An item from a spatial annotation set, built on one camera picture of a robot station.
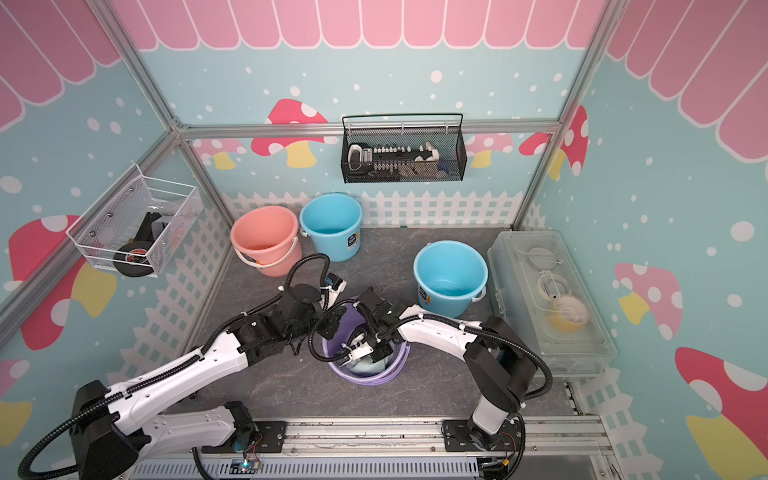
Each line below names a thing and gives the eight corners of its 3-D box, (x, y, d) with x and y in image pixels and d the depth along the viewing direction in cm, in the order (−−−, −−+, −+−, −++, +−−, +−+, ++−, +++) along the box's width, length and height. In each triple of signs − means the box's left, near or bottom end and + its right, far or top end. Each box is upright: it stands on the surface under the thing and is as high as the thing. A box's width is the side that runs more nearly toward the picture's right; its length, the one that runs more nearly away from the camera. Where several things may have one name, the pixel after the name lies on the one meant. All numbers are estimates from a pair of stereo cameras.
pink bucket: (242, 284, 106) (219, 250, 92) (259, 240, 120) (241, 205, 105) (303, 284, 106) (289, 250, 92) (313, 240, 120) (302, 205, 105)
